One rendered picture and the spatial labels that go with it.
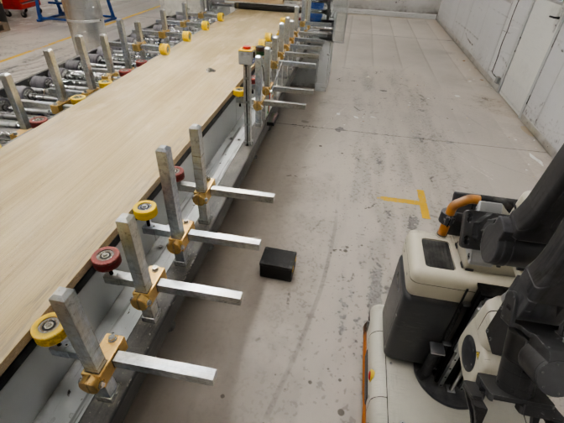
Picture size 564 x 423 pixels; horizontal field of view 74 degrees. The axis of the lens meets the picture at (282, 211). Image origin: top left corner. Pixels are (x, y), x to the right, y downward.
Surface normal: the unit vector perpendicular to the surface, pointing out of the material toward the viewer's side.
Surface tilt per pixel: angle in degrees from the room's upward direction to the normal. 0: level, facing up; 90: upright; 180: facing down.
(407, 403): 0
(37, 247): 0
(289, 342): 0
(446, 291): 90
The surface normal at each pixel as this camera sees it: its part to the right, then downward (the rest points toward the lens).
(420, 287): -0.18, 0.59
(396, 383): 0.04, -0.79
